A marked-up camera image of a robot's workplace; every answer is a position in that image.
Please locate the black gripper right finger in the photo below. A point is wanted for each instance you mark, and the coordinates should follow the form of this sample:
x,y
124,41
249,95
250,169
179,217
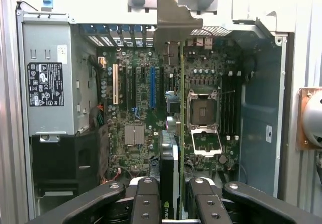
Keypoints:
x,y
208,204

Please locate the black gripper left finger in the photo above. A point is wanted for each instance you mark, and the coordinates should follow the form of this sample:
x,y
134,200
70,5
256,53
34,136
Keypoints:
x,y
147,204

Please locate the metal socket cover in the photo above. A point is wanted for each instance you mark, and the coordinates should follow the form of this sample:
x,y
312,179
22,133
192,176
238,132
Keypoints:
x,y
194,143

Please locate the grey chipset heatsink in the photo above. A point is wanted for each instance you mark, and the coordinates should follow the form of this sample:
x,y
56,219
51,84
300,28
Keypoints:
x,y
134,136

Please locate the CPU socket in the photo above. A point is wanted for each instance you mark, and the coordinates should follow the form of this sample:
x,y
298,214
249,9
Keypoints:
x,y
203,108

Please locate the black fan shroud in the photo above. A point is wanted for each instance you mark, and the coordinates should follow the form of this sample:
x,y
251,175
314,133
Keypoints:
x,y
58,158

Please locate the green motherboard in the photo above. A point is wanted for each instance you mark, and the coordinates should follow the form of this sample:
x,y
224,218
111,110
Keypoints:
x,y
141,103

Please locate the black RAM slot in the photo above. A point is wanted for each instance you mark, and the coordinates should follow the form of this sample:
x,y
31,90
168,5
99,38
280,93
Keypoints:
x,y
224,103
238,103
233,103
228,103

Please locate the thin metal locking lever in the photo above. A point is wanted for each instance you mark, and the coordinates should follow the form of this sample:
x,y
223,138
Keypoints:
x,y
229,92

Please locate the blue expansion slot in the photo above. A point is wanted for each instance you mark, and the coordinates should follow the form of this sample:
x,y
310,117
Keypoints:
x,y
152,88

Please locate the black expansion slot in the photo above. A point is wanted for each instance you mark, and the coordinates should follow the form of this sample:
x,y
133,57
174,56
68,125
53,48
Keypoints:
x,y
124,85
161,88

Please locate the black open PC case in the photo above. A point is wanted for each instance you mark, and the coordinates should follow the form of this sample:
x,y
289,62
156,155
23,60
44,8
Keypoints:
x,y
261,95

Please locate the white expansion slot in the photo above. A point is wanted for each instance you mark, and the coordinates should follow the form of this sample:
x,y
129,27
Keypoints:
x,y
115,85

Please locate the grey power supply unit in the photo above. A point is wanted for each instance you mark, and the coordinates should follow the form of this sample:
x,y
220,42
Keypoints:
x,y
47,113

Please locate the white power connector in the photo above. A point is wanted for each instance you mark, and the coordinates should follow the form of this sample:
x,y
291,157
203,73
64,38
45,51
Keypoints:
x,y
101,62

